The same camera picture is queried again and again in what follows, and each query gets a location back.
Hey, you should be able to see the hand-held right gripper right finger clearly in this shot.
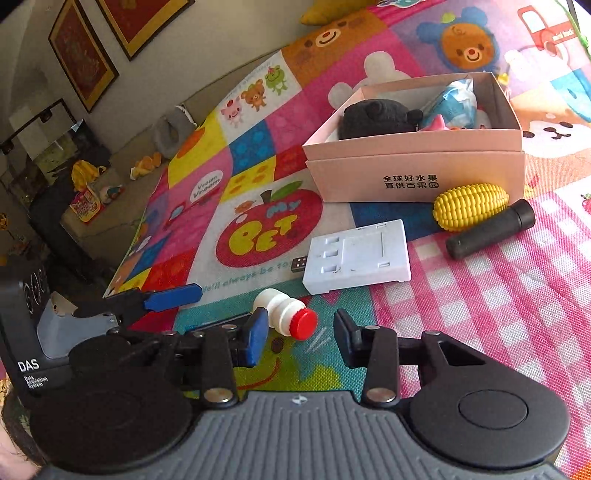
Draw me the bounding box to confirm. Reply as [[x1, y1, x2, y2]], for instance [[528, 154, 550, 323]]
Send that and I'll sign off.
[[333, 308, 513, 409]]

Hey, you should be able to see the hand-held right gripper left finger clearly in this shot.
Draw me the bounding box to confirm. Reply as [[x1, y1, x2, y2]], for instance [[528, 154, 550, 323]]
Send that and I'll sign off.
[[99, 307, 270, 408]]

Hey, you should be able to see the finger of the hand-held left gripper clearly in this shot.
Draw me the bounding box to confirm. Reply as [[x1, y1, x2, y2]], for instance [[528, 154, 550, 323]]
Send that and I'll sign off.
[[73, 283, 204, 326], [182, 313, 254, 340]]

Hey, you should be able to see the white bottle with red cap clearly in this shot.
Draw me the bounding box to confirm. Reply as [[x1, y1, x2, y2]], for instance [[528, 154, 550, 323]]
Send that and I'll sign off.
[[252, 288, 319, 341]]

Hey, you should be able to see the pink cardboard box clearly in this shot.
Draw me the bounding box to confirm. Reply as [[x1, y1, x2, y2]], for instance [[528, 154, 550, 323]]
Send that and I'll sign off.
[[302, 71, 527, 204]]

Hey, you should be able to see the person's left forearm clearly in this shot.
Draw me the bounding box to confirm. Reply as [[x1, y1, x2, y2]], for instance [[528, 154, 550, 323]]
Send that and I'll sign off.
[[0, 383, 44, 467]]

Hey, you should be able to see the white plastic panel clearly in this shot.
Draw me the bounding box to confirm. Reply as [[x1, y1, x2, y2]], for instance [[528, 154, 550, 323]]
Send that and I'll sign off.
[[302, 219, 411, 295]]

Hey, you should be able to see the colourful snack packet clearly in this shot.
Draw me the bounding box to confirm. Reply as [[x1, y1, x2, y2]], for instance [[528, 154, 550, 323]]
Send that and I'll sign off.
[[69, 185, 101, 224]]

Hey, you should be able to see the orange plush toy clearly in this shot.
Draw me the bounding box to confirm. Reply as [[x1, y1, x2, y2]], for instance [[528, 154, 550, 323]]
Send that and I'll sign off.
[[130, 152, 163, 181]]

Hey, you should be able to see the colourful printed play mat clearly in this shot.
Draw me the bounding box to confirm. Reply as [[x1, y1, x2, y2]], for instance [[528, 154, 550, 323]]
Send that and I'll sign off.
[[104, 0, 591, 480]]

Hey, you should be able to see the grey neck pillow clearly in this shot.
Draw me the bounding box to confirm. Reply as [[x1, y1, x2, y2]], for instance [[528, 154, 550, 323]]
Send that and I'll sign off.
[[154, 105, 197, 160]]

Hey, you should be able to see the black cylinder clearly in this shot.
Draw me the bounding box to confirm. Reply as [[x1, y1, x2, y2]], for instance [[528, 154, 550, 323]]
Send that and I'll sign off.
[[445, 198, 536, 260]]

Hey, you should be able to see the yellow toy corn cob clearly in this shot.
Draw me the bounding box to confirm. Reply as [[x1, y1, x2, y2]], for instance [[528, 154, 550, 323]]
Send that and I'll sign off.
[[433, 183, 511, 232]]

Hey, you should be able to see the black glass cabinet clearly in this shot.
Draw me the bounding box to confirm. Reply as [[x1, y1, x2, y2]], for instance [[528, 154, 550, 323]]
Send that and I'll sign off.
[[0, 98, 109, 213]]

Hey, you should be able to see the black plush toy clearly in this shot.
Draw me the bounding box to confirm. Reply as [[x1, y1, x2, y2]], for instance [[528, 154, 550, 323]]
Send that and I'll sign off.
[[339, 98, 424, 140]]

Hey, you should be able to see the blue and white packet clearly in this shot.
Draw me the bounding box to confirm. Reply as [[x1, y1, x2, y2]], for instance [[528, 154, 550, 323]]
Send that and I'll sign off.
[[431, 78, 478, 130]]

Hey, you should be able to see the yellow pillow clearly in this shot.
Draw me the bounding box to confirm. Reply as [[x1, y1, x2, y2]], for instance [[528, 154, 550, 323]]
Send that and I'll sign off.
[[300, 0, 384, 26]]

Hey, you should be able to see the framed red wall picture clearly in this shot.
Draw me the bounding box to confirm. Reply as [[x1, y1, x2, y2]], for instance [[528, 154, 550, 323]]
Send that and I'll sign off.
[[48, 0, 120, 114], [95, 0, 195, 61]]

